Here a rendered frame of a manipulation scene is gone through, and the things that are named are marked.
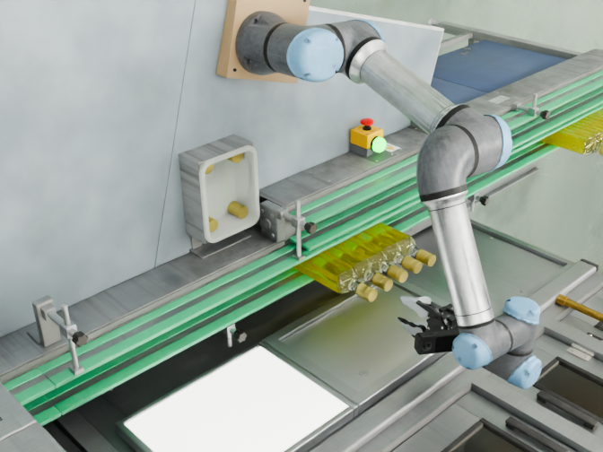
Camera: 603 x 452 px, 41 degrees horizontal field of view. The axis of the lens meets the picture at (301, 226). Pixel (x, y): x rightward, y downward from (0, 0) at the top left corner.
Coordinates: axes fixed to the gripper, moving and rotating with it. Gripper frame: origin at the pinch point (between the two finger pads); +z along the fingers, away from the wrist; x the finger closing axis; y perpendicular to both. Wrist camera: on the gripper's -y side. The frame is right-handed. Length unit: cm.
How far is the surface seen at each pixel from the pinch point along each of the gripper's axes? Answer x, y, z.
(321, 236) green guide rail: 6.8, 3.1, 31.1
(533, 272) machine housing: -10, 61, 0
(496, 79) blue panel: 25, 120, 59
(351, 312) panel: -12.1, 4.9, 19.9
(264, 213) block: 12.4, -7.9, 41.8
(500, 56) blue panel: 27, 145, 74
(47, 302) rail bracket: 10, -71, 39
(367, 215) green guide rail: 8.3, 20.0, 30.3
